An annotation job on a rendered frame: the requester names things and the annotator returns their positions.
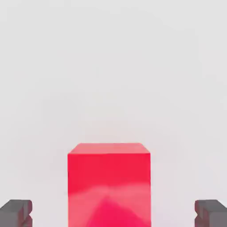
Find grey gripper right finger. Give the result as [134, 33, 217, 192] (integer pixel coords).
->
[194, 200, 227, 227]

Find small red cube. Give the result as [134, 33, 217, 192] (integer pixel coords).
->
[67, 142, 152, 227]

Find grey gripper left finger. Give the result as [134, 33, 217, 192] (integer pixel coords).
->
[0, 200, 33, 227]

